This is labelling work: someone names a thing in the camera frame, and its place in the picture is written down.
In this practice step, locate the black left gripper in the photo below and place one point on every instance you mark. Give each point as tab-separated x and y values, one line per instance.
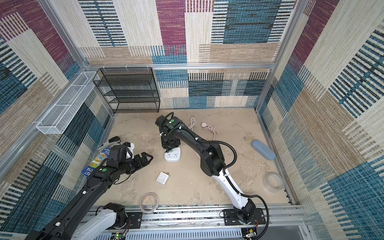
145	161

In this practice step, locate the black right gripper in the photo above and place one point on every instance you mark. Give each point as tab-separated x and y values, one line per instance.
166	145

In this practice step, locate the white charger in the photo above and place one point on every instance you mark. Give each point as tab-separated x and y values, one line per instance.
162	178

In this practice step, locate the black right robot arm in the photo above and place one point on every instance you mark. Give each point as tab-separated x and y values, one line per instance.
215	159

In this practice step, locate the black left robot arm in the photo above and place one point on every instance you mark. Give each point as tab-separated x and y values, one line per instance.
66	225

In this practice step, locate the white square power strip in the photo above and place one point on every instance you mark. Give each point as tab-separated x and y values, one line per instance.
174	154

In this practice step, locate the black grey stapler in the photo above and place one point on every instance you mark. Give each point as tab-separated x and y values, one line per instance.
110	143

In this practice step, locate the blue illustrated book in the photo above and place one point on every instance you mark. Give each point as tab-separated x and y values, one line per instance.
95	163

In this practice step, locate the pink round power strip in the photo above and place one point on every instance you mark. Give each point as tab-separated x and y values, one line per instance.
211	128

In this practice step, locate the blue grey glasses case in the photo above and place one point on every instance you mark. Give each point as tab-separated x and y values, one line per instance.
263	150

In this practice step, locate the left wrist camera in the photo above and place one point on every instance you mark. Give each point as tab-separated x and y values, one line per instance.
129	147

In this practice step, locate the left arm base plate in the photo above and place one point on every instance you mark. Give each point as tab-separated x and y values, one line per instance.
132	220

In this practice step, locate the black wire shelf rack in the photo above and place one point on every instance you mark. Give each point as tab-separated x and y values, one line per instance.
129	90

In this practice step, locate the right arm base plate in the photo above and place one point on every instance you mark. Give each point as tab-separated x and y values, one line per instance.
233	217

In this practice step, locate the white wire mesh basket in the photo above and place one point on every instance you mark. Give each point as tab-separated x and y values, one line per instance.
58	118

